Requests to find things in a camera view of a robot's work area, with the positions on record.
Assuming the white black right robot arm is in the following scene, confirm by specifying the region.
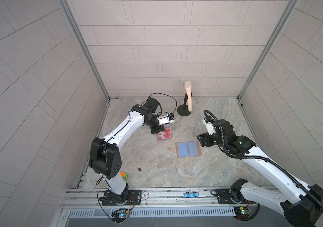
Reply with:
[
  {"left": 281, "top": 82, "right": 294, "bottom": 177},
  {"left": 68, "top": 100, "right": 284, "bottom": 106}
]
[{"left": 197, "top": 117, "right": 323, "bottom": 227}]

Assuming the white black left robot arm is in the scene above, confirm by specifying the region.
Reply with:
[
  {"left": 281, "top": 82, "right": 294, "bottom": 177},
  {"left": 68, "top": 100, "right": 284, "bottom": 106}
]
[{"left": 89, "top": 97, "right": 165, "bottom": 196}]

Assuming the clear plastic package box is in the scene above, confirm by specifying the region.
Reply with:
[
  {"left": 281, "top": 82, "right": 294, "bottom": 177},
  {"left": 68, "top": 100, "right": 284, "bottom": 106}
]
[{"left": 157, "top": 124, "right": 172, "bottom": 141}]

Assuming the black round microphone stand base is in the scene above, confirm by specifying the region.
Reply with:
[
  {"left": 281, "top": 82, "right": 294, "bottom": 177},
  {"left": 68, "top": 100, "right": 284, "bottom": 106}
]
[{"left": 177, "top": 93, "right": 191, "bottom": 116}]

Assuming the beige microphone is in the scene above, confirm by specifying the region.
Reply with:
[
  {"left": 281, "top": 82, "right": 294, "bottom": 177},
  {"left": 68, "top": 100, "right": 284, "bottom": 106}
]
[{"left": 184, "top": 81, "right": 193, "bottom": 112}]

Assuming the orange green toy car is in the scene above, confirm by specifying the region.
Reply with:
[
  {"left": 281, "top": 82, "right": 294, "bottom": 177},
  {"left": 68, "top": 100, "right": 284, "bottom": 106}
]
[{"left": 120, "top": 172, "right": 128, "bottom": 180}]

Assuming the white ventilation grille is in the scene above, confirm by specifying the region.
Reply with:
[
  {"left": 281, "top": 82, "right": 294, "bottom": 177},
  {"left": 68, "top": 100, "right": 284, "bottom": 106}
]
[{"left": 69, "top": 207, "right": 236, "bottom": 218}]

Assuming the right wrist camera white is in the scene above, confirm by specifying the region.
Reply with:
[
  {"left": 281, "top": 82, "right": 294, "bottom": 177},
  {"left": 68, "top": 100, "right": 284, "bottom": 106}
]
[{"left": 203, "top": 117, "right": 215, "bottom": 136}]

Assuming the blue clip on rail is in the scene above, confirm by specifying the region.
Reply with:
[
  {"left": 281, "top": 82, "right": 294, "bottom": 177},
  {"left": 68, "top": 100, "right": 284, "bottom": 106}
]
[{"left": 184, "top": 192, "right": 199, "bottom": 198}]

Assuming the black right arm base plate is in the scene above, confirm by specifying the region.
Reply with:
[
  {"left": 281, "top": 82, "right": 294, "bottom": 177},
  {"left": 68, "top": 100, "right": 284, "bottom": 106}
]
[{"left": 210, "top": 189, "right": 248, "bottom": 204}]

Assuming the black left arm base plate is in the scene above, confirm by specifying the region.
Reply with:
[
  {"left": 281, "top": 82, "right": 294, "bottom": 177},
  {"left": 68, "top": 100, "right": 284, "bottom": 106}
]
[{"left": 99, "top": 190, "right": 142, "bottom": 206}]

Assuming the right circuit board with wires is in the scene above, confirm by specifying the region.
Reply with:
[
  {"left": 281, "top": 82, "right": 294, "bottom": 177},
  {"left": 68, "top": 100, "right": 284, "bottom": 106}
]
[{"left": 233, "top": 206, "right": 253, "bottom": 221}]

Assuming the circuit board with wires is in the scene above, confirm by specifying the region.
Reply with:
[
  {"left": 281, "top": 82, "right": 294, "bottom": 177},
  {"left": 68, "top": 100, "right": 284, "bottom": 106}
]
[
  {"left": 233, "top": 206, "right": 253, "bottom": 221},
  {"left": 111, "top": 209, "right": 132, "bottom": 223}
]

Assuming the black corrugated cable conduit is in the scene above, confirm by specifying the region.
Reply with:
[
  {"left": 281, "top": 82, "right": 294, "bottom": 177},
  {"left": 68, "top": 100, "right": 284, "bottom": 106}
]
[{"left": 203, "top": 110, "right": 323, "bottom": 227}]

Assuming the left circuit board with wires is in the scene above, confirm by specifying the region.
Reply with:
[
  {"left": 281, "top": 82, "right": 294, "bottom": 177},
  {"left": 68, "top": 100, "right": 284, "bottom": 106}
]
[{"left": 111, "top": 209, "right": 132, "bottom": 223}]

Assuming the aluminium front rail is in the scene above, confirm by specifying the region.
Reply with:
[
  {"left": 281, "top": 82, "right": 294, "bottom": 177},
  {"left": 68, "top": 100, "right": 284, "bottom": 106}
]
[{"left": 60, "top": 183, "right": 282, "bottom": 210}]

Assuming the aluminium corner frame post right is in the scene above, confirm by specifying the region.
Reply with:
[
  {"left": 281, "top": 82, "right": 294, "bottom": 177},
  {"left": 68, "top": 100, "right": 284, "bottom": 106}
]
[{"left": 237, "top": 0, "right": 299, "bottom": 100}]

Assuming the aluminium corner frame post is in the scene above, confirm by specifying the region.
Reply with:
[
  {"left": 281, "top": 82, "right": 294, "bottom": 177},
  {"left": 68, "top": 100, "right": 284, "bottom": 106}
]
[
  {"left": 58, "top": 0, "right": 111, "bottom": 102},
  {"left": 237, "top": 0, "right": 299, "bottom": 100}
]

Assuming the aluminium corner frame post left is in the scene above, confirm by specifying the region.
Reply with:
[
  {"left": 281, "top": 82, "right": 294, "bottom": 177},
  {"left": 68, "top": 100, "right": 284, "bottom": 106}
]
[{"left": 58, "top": 0, "right": 111, "bottom": 102}]

